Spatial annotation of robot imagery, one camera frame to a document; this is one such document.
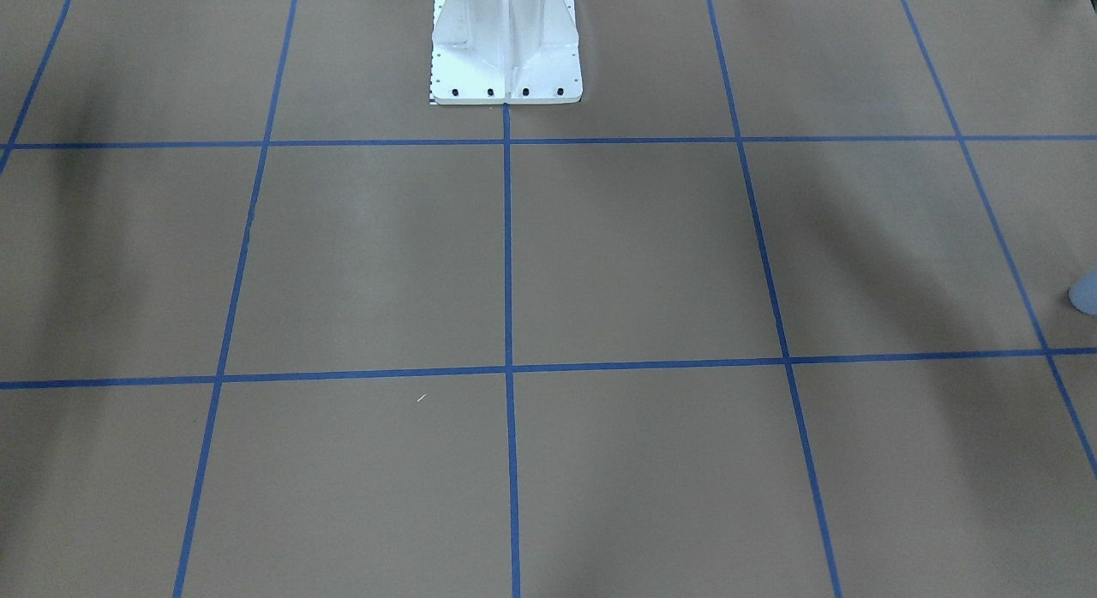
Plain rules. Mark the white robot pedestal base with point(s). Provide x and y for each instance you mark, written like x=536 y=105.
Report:
x=493 y=52

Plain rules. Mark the light blue plastic cup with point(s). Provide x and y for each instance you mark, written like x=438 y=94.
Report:
x=1082 y=295

